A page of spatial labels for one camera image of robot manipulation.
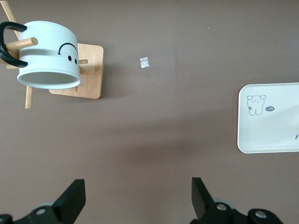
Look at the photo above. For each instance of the cream tray with rabbit print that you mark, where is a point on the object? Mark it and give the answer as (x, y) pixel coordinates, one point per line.
(268, 130)

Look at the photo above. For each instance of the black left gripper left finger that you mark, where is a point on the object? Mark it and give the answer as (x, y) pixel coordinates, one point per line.
(70, 205)

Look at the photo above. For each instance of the wooden mug stand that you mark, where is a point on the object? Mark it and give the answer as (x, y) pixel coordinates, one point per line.
(91, 70)

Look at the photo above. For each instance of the small clear plastic scrap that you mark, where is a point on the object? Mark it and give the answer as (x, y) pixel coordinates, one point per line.
(144, 63)

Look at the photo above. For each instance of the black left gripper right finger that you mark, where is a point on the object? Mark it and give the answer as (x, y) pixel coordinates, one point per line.
(203, 205)

